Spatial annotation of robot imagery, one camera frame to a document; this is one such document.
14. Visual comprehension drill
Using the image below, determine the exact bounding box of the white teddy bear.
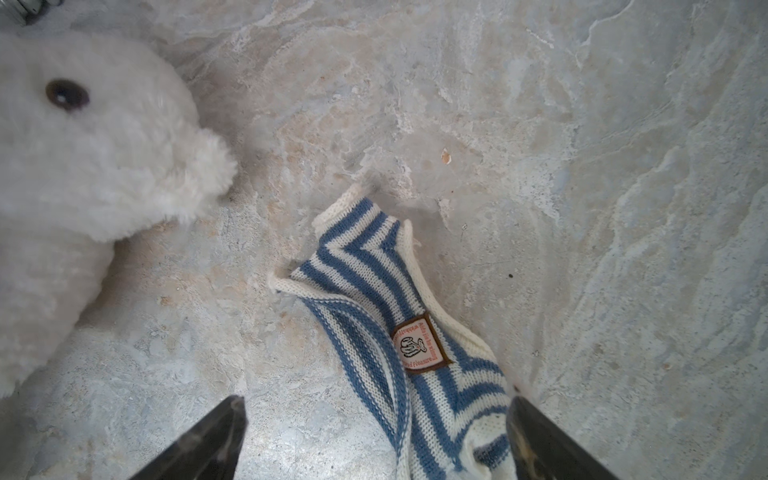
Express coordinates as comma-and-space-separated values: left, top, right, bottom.
1, 32, 238, 396

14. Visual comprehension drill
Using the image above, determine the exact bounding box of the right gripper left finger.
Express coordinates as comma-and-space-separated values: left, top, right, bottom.
130, 395, 248, 480

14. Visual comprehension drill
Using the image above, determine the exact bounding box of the silver chess piece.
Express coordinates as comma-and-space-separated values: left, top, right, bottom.
0, 0, 62, 26

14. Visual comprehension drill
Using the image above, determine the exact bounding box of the blue white striped sweater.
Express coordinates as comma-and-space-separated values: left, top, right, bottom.
269, 185, 515, 479

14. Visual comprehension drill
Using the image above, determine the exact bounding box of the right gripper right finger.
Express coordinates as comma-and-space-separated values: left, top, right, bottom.
506, 396, 618, 480

